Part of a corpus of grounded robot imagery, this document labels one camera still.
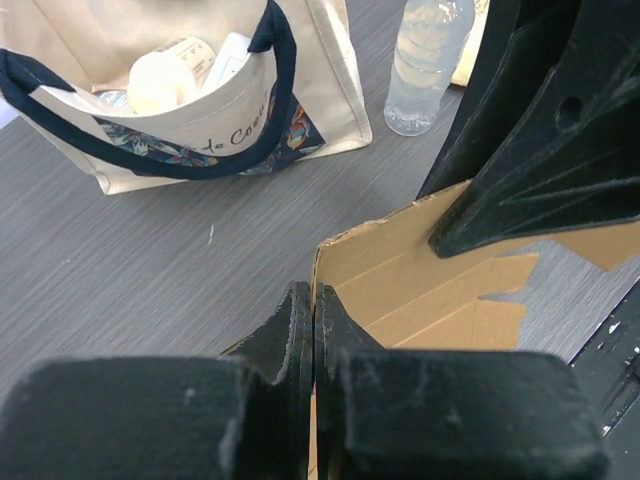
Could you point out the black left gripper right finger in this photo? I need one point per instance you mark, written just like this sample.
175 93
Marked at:
445 414

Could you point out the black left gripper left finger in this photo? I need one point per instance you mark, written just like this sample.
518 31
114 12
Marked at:
244 414

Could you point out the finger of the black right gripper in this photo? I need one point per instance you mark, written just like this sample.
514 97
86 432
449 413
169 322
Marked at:
546 137
465 90

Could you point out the brown cardboard box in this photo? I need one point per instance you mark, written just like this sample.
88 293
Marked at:
406 297

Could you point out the clear plastic water bottle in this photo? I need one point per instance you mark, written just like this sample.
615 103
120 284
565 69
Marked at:
429 45

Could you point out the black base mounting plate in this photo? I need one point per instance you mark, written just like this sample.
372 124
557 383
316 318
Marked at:
608 363

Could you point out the beige canvas tote bag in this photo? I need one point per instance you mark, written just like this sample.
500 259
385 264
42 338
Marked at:
65 69

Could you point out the white item in bag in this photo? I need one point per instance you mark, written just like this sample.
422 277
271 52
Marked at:
231 58

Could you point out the peach capped bottle in bag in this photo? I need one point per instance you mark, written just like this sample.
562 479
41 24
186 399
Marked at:
169 76

